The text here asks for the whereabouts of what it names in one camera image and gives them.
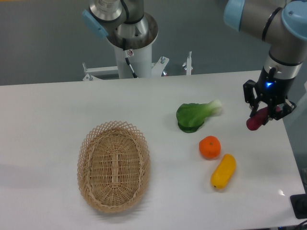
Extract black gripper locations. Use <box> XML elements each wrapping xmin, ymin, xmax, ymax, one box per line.
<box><xmin>243</xmin><ymin>68</ymin><xmax>296</xmax><ymax>125</ymax></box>

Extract purple sweet potato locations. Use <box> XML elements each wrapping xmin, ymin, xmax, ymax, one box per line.
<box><xmin>246</xmin><ymin>107</ymin><xmax>268</xmax><ymax>131</ymax></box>

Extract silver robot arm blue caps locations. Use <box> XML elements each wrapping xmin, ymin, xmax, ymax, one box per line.
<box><xmin>82</xmin><ymin>0</ymin><xmax>307</xmax><ymax>130</ymax></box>

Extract oval wicker basket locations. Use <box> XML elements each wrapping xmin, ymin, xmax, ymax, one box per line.
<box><xmin>77</xmin><ymin>121</ymin><xmax>150</xmax><ymax>213</ymax></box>

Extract orange tangerine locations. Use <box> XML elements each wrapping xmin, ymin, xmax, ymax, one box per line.
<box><xmin>199</xmin><ymin>136</ymin><xmax>221</xmax><ymax>159</ymax></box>

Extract green bok choy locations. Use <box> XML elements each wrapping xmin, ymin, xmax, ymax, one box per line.
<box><xmin>176</xmin><ymin>100</ymin><xmax>222</xmax><ymax>133</ymax></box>

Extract yellow mango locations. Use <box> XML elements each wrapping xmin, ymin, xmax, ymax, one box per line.
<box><xmin>210</xmin><ymin>154</ymin><xmax>236</xmax><ymax>189</ymax></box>

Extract black device at table edge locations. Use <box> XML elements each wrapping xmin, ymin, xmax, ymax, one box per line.
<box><xmin>290</xmin><ymin>194</ymin><xmax>307</xmax><ymax>219</ymax></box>

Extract white clamp bracket with bolt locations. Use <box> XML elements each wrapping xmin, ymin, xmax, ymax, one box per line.
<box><xmin>182</xmin><ymin>51</ymin><xmax>193</xmax><ymax>76</ymax></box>

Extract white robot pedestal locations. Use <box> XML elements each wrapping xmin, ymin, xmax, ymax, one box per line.
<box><xmin>106</xmin><ymin>12</ymin><xmax>159</xmax><ymax>79</ymax></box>

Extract black cable on pedestal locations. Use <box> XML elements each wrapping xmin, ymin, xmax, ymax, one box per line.
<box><xmin>121</xmin><ymin>38</ymin><xmax>139</xmax><ymax>79</ymax></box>

